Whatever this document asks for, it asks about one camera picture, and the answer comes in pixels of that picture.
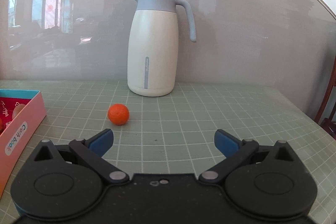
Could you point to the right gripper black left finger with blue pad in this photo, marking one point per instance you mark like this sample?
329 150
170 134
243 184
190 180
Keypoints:
79 162

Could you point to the carved wooden side stand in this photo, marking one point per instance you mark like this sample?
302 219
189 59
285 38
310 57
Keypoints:
328 124

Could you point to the white thermos jug grey lid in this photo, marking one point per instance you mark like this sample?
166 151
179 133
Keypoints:
153 46

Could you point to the colourful cardboard box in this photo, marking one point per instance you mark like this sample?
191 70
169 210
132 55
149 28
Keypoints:
22 111

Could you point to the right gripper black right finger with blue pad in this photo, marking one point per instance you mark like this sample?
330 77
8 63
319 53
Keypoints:
240 153

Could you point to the orange tangerine far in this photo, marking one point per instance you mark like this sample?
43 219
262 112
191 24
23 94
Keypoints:
118 114

